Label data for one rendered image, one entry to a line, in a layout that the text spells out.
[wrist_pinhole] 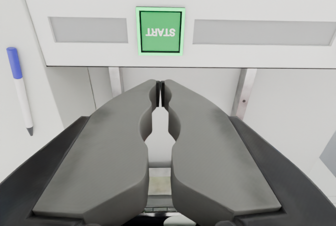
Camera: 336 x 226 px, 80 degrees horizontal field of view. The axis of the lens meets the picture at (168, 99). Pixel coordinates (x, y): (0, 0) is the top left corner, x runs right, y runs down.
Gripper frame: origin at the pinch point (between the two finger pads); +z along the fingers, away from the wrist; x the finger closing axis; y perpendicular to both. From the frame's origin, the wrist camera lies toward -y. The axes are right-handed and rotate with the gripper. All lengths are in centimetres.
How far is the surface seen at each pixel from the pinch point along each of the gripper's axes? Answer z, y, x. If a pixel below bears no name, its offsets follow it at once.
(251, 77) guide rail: 25.7, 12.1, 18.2
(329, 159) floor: 111, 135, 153
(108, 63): 14.7, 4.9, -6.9
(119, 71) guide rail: 26.2, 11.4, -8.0
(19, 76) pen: 13.4, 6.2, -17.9
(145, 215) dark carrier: 21, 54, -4
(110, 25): 15.1, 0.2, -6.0
